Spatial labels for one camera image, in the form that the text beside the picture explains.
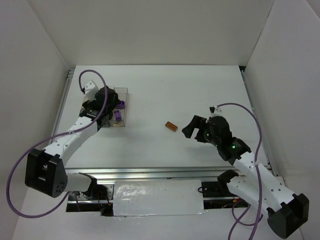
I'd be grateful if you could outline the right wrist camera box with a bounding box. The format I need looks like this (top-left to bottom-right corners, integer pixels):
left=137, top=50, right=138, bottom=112
left=209, top=105, right=223, bottom=118

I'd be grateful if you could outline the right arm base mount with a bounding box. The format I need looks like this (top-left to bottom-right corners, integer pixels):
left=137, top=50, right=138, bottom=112
left=197, top=170, right=248, bottom=210

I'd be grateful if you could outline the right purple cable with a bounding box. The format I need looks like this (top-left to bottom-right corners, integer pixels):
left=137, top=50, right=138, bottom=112
left=216, top=101, right=264, bottom=240

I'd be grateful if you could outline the clear tall narrow container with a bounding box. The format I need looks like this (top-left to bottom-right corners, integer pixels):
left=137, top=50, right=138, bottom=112
left=109, top=87, right=129, bottom=127

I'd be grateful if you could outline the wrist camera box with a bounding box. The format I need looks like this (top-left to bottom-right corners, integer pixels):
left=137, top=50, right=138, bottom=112
left=209, top=105, right=223, bottom=118
left=83, top=80, right=99, bottom=100

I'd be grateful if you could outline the purple lego brick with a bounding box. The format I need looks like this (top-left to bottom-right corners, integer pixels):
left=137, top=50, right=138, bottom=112
left=113, top=109, right=122, bottom=122

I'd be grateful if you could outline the purple round lego piece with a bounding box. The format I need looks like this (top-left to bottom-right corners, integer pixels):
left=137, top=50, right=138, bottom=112
left=116, top=100, right=126, bottom=110

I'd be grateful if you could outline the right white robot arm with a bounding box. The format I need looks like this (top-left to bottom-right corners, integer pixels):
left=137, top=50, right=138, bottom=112
left=182, top=115, right=310, bottom=239

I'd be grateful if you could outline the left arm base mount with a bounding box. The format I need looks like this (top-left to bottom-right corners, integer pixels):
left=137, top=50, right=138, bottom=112
left=66, top=178, right=115, bottom=217

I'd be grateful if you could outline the brown orange lego brick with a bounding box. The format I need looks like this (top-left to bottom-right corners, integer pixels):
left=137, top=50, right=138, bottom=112
left=165, top=121, right=178, bottom=132

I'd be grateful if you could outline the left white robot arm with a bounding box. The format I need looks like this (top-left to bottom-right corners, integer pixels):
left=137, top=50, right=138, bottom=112
left=25, top=87, right=120, bottom=198

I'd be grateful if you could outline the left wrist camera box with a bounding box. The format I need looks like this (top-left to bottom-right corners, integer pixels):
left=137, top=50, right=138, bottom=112
left=83, top=80, right=99, bottom=100

